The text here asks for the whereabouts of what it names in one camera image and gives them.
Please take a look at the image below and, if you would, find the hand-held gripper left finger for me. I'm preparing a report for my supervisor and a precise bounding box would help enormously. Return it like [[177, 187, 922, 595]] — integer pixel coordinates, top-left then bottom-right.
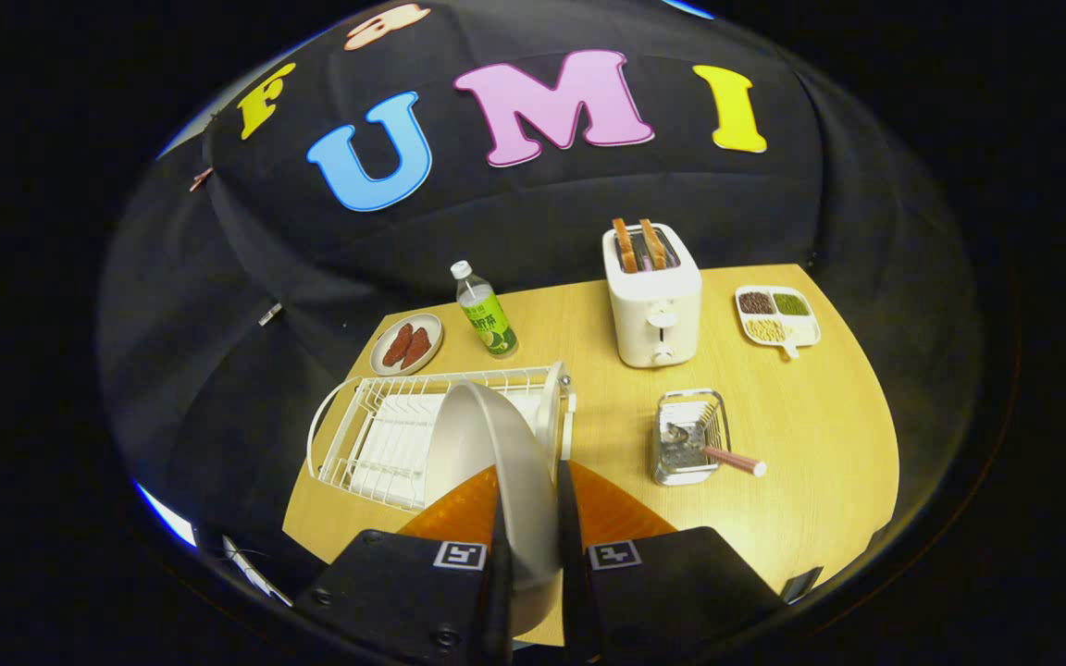
[[291, 461, 517, 666]]

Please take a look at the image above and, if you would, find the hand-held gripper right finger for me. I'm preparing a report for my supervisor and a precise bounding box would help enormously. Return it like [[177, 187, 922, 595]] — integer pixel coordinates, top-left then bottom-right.
[[554, 458, 790, 666]]

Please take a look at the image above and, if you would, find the metal wire basket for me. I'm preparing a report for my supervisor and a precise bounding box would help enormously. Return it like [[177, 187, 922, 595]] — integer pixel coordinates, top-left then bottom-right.
[[653, 388, 731, 487]]

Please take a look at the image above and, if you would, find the white wire dish rack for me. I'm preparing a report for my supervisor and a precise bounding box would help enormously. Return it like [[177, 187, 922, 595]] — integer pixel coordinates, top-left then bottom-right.
[[308, 363, 578, 512]]

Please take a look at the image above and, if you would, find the pink handled metal spoon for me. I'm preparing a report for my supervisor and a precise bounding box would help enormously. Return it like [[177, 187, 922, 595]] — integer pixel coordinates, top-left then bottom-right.
[[665, 423, 767, 478]]

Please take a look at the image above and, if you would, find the small beige plate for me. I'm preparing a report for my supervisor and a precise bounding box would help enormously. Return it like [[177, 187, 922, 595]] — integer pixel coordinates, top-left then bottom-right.
[[370, 313, 444, 376]]

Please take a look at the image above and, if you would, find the white divided bean dish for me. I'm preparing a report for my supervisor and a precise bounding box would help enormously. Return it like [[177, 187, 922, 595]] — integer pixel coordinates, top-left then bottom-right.
[[735, 285, 822, 360]]

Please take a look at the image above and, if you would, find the green label drink bottle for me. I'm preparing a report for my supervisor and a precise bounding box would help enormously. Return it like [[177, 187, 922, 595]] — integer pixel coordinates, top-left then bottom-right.
[[451, 260, 519, 359]]

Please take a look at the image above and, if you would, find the white toaster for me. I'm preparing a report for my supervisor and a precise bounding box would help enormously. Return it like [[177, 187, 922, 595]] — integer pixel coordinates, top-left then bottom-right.
[[602, 222, 702, 369]]

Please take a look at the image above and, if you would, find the black backdrop cloth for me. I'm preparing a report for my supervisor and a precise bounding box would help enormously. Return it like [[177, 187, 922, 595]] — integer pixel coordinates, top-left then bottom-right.
[[98, 0, 983, 593]]

